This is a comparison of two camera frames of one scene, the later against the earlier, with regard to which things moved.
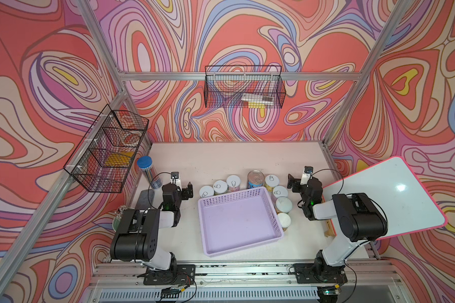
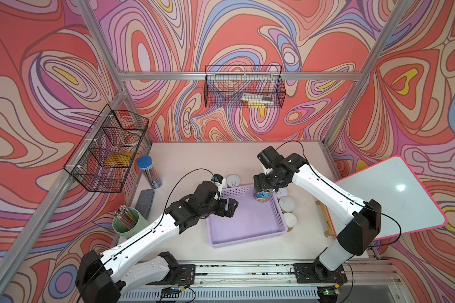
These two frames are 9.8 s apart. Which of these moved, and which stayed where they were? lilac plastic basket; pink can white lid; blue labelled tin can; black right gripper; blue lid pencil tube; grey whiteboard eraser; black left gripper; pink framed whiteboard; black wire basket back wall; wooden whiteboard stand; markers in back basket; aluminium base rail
Moved: black left gripper; blue labelled tin can; black right gripper; lilac plastic basket
Stayed: black wire basket back wall; markers in back basket; aluminium base rail; pink framed whiteboard; pink can white lid; grey whiteboard eraser; blue lid pencil tube; wooden whiteboard stand
